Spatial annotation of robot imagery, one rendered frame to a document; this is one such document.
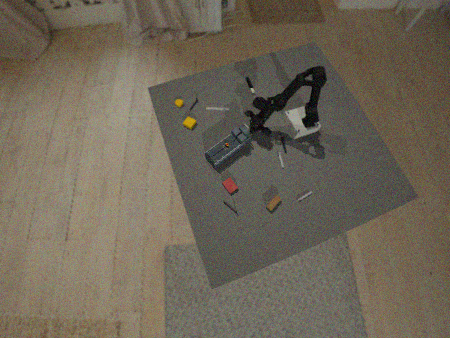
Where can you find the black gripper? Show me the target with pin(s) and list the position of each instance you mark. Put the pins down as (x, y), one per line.
(265, 130)

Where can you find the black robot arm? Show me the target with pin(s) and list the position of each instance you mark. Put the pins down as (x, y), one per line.
(280, 100)

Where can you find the red rectangular block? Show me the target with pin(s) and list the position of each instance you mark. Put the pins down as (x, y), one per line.
(230, 185)

